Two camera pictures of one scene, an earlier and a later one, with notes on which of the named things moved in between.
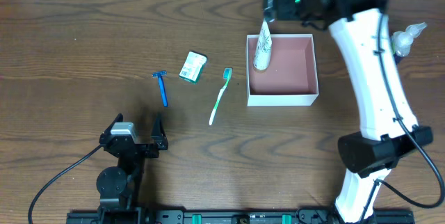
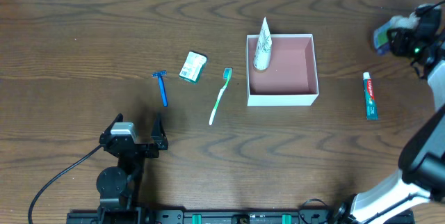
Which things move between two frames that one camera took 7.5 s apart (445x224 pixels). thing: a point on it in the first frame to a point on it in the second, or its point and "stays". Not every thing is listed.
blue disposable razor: [160, 74] stays
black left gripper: [140, 148] stays
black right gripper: [272, 5] to [400, 42]
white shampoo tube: [262, 58] stays
